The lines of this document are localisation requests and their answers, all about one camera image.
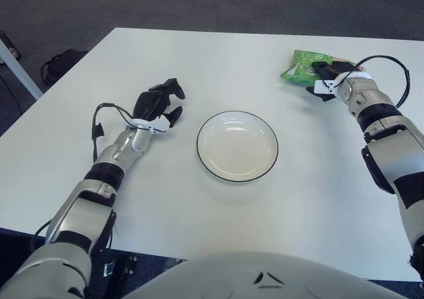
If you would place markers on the green snack bag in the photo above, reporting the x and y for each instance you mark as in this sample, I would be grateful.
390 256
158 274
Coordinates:
298 70

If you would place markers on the grey robot torso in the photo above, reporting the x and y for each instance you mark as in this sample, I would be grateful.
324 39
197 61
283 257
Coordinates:
265 275

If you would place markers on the white table leg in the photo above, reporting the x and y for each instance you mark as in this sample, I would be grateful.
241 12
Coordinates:
20 70

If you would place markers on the black backpack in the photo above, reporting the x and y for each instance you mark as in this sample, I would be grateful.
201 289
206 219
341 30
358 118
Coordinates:
63 65

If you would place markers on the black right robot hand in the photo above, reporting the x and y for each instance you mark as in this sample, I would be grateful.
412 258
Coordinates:
331 68

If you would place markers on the white plate black rim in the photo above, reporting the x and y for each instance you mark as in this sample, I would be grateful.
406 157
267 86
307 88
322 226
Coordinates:
236 146

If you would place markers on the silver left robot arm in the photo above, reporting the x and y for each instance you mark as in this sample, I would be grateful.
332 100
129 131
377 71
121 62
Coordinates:
99 193

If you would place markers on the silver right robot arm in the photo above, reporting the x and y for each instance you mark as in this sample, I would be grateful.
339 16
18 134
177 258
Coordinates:
387 136

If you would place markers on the metal table bracket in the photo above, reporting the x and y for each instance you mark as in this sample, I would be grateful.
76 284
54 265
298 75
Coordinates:
111 269

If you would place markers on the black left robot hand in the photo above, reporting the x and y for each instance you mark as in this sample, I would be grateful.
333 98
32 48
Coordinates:
149 103

